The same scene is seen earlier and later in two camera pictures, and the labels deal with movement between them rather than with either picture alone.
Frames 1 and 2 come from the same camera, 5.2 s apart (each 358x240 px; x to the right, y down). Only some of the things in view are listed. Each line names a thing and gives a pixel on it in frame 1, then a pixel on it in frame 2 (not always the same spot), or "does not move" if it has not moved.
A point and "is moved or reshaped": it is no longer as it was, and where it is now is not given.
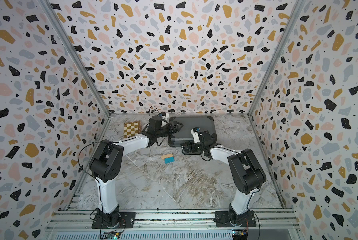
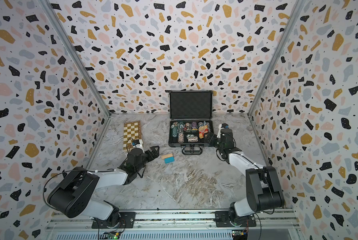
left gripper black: x=174 y=128 → x=155 y=154
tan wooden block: x=166 y=156 does not move
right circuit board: x=239 y=234 does not move
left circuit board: x=111 y=235 does not move
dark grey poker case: x=184 y=134 is moved or reshaped
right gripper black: x=191 y=143 → x=211 y=142
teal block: x=169 y=160 does not move
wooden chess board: x=131 y=129 does not move
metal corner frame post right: x=296 y=6 does not move
